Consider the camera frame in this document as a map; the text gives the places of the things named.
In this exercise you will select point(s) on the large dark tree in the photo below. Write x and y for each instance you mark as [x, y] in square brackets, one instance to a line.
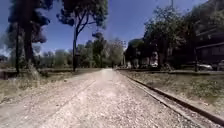
[28, 33]

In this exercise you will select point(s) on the stone kerb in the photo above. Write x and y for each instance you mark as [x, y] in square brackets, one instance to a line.
[180, 101]

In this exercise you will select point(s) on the green grass verge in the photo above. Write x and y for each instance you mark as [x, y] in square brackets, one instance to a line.
[190, 86]

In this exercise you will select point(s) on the dry grass verge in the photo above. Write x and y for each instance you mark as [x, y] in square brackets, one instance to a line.
[20, 85]

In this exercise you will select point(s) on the pale gravel path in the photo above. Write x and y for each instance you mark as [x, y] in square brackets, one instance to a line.
[100, 100]

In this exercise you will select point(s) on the tall pine tree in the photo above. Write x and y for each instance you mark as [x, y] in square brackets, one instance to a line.
[74, 50]

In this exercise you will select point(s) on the group of dark trees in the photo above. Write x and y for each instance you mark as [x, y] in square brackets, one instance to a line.
[163, 33]

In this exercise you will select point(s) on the dark building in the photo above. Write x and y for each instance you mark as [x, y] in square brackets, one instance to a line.
[210, 43]

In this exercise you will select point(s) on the thin dark tree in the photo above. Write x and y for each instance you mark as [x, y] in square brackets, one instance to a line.
[16, 50]

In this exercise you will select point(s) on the row of trees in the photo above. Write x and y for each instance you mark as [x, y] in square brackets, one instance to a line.
[100, 53]

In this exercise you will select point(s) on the white vehicle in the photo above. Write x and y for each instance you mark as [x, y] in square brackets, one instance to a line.
[204, 67]

